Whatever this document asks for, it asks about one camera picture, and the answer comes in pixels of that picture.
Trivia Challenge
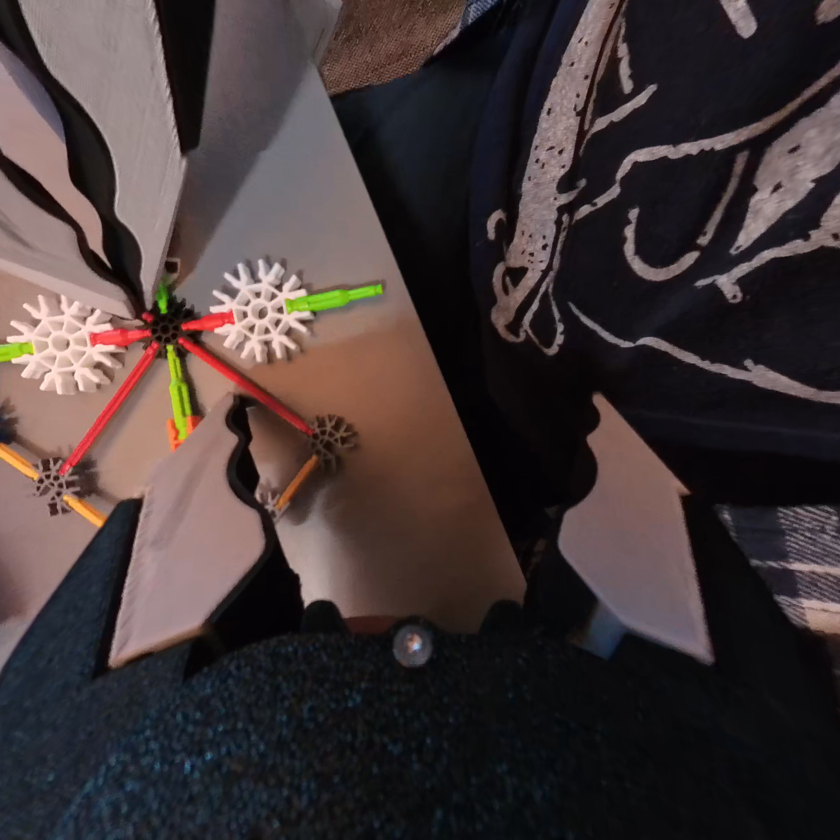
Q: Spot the colourful construction toy wheel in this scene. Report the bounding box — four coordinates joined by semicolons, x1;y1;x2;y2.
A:
0;258;385;529

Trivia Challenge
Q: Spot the dark printed t-shirt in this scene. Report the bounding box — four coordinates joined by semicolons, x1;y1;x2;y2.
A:
331;0;840;526

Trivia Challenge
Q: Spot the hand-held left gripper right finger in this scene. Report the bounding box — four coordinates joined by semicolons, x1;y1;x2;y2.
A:
528;392;715;665

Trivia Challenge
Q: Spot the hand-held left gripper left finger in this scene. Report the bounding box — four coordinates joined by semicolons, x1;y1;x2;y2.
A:
108;392;303;667

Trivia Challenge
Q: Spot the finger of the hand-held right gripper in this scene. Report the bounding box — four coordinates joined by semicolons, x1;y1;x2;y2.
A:
0;0;217;309
0;150;142;316

